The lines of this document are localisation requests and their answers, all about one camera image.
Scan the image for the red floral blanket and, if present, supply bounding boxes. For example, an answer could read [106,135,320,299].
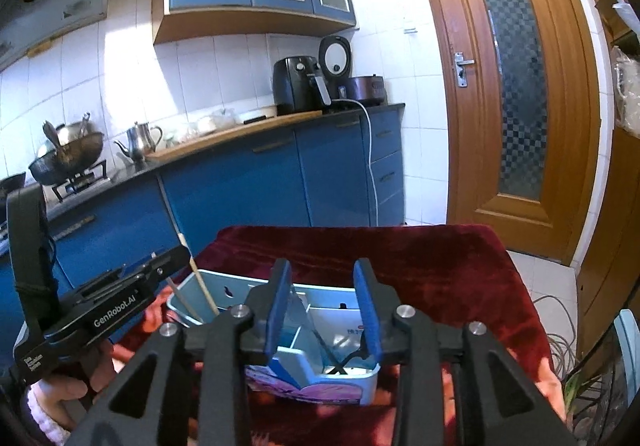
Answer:
[109,223,569,446]

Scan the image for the black rice cooker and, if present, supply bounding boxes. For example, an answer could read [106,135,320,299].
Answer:
[318,35,352,99]

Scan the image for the cream chopstick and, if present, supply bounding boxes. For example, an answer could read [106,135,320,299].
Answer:
[160,256,205,323]
[178,232,219,316]

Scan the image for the steel kettle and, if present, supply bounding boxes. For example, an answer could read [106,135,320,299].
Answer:
[114,123,164,163]

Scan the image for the silver door handle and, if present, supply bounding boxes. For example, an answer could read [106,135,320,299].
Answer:
[454,52,475,88]

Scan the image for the gas stove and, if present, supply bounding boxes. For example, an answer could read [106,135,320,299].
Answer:
[0,160,112,247]

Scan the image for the light blue utensil box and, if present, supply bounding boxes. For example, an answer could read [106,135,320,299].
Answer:
[166,269,380,406]

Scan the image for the light blue chair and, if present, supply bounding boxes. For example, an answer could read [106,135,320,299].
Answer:
[614,308,640,406]

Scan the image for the blue base cabinets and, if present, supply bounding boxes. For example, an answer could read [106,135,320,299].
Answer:
[0,102,407,372]

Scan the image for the dark round cooker pot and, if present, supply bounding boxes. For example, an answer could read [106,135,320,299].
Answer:
[344,74,387,106]

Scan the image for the white power cable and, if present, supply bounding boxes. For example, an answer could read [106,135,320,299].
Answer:
[332,98,380,227]

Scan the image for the black wok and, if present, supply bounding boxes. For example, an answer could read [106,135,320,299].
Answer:
[28,112,104,186]

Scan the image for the black air fryer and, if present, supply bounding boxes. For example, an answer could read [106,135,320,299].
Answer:
[272,56,331,117]

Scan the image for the wooden door with glass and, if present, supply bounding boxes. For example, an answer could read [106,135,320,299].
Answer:
[430,0,599,263]

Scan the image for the left hand white cuff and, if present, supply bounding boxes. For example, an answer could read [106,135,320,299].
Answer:
[24,340,117,444]

